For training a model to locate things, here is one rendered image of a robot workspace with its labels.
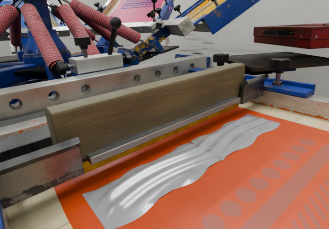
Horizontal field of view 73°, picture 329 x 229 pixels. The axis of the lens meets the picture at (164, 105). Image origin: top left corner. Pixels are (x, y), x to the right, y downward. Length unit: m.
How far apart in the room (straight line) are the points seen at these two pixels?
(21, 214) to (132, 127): 0.16
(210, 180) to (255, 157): 0.09
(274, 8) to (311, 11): 0.32
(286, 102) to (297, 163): 0.21
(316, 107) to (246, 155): 0.22
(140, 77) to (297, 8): 1.97
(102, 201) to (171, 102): 0.17
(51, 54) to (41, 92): 0.27
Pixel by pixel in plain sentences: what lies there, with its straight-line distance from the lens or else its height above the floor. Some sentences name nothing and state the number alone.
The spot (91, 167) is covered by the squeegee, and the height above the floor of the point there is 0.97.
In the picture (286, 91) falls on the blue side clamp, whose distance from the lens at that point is 0.54.
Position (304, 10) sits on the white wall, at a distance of 2.39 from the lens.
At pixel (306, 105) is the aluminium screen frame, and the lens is 0.54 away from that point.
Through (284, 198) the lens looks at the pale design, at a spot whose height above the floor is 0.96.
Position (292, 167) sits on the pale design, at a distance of 0.36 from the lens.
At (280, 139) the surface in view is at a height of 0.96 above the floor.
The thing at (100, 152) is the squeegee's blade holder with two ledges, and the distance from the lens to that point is 0.30.
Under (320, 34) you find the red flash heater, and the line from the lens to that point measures 1.18.
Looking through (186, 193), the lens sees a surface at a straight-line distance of 0.28.
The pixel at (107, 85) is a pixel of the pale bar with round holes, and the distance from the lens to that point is 0.55.
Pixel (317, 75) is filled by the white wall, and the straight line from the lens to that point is 2.37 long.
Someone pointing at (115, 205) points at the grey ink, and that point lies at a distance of 0.27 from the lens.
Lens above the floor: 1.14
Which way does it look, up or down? 20 degrees down
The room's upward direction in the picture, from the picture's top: 3 degrees counter-clockwise
